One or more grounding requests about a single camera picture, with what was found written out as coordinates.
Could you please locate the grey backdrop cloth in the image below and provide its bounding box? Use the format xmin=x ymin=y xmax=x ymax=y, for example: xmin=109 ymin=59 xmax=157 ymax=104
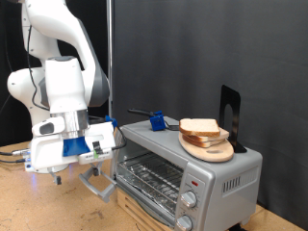
xmin=112 ymin=0 xmax=308 ymax=230

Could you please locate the oval wooden cutting board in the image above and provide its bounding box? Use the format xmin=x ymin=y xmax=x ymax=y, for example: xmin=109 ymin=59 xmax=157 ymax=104
xmin=177 ymin=132 xmax=235 ymax=164

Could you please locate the wire oven rack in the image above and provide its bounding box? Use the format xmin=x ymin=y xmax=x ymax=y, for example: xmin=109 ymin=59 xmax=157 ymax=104
xmin=116 ymin=151 xmax=185 ymax=216

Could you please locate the aluminium foil sheet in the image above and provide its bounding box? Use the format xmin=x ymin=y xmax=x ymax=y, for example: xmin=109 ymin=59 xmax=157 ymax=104
xmin=116 ymin=169 xmax=178 ymax=215

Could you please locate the silver oven knob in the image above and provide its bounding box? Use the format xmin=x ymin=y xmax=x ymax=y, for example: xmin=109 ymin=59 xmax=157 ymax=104
xmin=175 ymin=215 xmax=193 ymax=231
xmin=180 ymin=191 xmax=198 ymax=209

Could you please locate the cable with silver connector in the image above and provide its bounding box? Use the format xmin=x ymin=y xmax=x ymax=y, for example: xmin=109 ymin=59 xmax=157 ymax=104
xmin=0 ymin=147 xmax=32 ymax=158

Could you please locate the black curtain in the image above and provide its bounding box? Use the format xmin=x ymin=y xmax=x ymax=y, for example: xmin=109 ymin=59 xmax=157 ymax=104
xmin=0 ymin=0 xmax=112 ymax=147

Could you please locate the black base cable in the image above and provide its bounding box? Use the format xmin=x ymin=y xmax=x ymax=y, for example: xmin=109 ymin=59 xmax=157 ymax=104
xmin=0 ymin=157 xmax=27 ymax=165

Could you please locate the glass oven door with handle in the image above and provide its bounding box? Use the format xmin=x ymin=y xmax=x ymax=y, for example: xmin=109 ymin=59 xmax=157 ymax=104
xmin=78 ymin=162 xmax=176 ymax=229

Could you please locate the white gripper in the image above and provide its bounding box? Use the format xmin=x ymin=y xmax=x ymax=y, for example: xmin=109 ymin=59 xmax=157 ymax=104
xmin=30 ymin=121 xmax=116 ymax=186

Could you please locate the black metal bookend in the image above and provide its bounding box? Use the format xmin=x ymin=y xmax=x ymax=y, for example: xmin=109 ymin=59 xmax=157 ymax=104
xmin=218 ymin=84 xmax=248 ymax=154

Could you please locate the wooden crate under oven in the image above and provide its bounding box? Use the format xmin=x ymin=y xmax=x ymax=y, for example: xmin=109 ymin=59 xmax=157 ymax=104
xmin=116 ymin=187 xmax=174 ymax=231

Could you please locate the black spatula with blue block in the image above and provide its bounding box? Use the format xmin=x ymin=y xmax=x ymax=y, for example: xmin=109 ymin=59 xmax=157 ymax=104
xmin=128 ymin=108 xmax=181 ymax=132

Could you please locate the silver toaster oven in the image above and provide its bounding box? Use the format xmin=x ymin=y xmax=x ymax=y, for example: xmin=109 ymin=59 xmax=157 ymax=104
xmin=110 ymin=115 xmax=264 ymax=231

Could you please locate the vertical metal pole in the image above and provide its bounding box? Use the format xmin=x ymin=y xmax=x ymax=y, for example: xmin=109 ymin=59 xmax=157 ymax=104
xmin=106 ymin=0 xmax=114 ymax=119

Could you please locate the white bread slice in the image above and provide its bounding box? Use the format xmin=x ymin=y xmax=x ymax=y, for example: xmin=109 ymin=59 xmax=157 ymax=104
xmin=187 ymin=127 xmax=231 ymax=143
xmin=181 ymin=134 xmax=226 ymax=149
xmin=178 ymin=117 xmax=221 ymax=139

